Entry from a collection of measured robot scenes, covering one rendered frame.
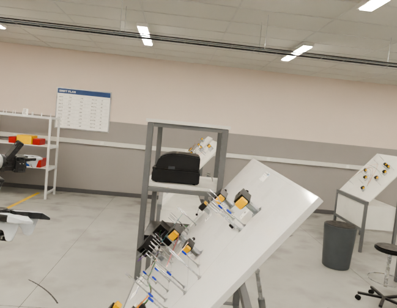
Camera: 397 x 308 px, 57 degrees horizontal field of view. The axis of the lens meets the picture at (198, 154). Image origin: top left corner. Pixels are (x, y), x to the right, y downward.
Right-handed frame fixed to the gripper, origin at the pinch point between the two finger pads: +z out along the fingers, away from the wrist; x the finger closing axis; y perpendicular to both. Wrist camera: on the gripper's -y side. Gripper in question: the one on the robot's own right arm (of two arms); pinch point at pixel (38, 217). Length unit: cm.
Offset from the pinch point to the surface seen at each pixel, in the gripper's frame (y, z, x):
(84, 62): -247, -272, -728
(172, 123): -43, 15, -127
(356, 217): 29, 302, -559
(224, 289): 16, 46, -15
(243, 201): -7, 51, -38
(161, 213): 35, -12, -353
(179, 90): -210, -50, -756
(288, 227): -3, 61, -12
